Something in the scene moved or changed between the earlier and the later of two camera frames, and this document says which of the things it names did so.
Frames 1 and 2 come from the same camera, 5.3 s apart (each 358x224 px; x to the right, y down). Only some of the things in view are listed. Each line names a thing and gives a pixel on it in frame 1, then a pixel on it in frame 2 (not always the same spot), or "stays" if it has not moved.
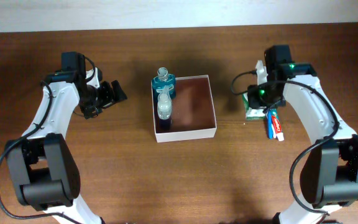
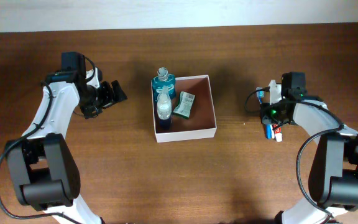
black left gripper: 109,98 stays
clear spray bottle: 165,104 stays
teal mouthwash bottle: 158,83 stays
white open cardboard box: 193,116 stays
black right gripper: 254,101 → 266,117
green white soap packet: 255,114 → 186,102
